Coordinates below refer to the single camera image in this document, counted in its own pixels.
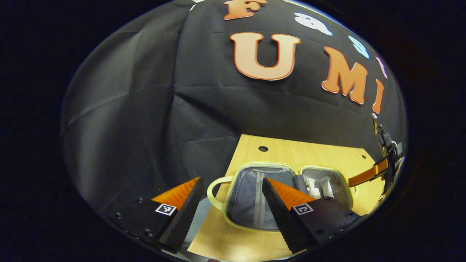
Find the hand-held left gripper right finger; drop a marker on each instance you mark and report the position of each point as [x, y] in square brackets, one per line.
[280, 214]

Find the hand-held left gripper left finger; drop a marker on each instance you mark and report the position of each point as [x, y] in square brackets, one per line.
[185, 214]

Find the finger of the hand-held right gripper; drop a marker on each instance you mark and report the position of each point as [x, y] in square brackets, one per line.
[367, 174]

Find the white pump bottle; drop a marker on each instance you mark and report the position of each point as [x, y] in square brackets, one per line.
[311, 187]

